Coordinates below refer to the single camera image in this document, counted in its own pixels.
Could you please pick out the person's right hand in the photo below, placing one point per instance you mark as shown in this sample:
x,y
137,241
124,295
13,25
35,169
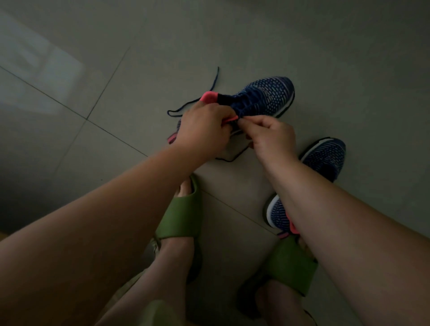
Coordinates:
x,y
272,141

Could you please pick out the person's left hand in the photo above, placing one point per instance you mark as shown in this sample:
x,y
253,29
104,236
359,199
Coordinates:
x,y
201,134

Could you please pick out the dark blue shoelace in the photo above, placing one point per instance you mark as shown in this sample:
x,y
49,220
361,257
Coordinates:
x,y
188,104

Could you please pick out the blue knit sneaker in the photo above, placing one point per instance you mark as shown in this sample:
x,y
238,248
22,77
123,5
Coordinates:
x,y
268,94
326,154

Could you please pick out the person's left forearm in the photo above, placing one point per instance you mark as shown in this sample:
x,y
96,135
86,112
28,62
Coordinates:
x,y
77,248

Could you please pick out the person's right forearm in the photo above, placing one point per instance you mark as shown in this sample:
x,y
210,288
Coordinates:
x,y
362,241

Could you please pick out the person's left leg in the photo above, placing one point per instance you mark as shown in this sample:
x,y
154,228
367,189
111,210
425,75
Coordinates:
x,y
161,278

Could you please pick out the person's leg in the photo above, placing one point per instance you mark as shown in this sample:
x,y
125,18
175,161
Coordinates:
x,y
161,278
279,305

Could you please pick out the person's right leg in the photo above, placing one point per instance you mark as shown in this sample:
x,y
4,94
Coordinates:
x,y
279,305

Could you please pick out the green foam slipper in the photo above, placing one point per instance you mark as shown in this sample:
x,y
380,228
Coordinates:
x,y
292,265
183,215

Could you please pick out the olive green shorts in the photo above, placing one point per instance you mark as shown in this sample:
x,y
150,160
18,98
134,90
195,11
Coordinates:
x,y
154,312

